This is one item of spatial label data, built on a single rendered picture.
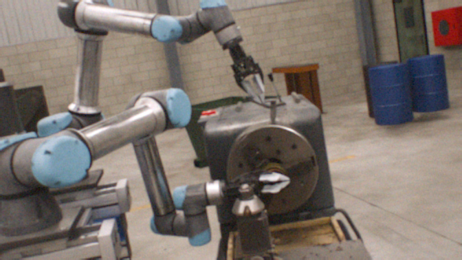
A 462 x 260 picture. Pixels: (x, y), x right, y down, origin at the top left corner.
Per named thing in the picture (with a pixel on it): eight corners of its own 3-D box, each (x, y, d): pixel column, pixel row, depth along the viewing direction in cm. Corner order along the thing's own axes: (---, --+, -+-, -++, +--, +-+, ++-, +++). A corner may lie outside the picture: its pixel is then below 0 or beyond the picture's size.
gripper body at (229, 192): (262, 202, 157) (223, 208, 157) (262, 194, 165) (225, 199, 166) (258, 178, 155) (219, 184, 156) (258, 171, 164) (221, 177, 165)
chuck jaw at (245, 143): (260, 168, 181) (237, 143, 179) (271, 157, 180) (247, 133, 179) (261, 175, 170) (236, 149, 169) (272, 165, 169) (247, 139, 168)
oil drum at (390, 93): (367, 123, 829) (360, 69, 816) (399, 116, 843) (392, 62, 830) (388, 126, 772) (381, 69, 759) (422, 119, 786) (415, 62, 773)
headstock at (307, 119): (220, 186, 256) (206, 109, 250) (315, 170, 253) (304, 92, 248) (212, 226, 197) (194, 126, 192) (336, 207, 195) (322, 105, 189)
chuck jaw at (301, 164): (278, 160, 180) (312, 152, 179) (282, 173, 181) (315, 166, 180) (280, 167, 169) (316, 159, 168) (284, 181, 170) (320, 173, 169)
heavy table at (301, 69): (277, 111, 1159) (270, 67, 1144) (295, 108, 1170) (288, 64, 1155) (306, 117, 1005) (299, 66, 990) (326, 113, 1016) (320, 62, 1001)
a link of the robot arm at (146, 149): (104, 101, 159) (148, 242, 171) (128, 98, 153) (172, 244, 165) (129, 91, 168) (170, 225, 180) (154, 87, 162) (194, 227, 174)
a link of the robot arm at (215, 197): (212, 201, 166) (207, 177, 165) (226, 199, 166) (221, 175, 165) (210, 208, 159) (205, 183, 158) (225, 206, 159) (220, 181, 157)
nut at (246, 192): (238, 197, 128) (236, 183, 128) (254, 195, 128) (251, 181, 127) (238, 201, 124) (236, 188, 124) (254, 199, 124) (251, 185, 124)
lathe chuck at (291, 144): (227, 206, 189) (228, 121, 184) (313, 208, 188) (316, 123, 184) (225, 214, 180) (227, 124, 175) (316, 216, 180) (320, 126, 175)
